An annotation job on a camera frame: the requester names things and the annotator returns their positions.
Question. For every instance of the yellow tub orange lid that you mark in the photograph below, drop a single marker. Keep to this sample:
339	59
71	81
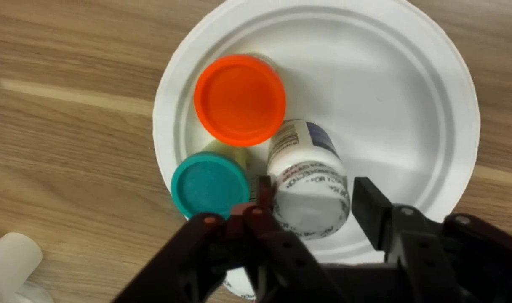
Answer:
240	101

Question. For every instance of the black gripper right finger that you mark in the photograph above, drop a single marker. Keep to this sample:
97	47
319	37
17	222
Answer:
464	263

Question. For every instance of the green tub teal lid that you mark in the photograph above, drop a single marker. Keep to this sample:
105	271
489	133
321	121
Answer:
211	185

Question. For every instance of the white paper cup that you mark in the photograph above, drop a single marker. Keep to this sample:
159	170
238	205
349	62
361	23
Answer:
9	263

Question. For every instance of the white pill bottle blue label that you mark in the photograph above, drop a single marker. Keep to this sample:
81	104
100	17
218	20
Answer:
307	168

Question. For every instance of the white paper plate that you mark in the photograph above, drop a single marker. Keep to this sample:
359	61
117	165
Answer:
379	84

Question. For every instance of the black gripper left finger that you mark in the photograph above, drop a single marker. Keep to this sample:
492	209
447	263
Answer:
240	263

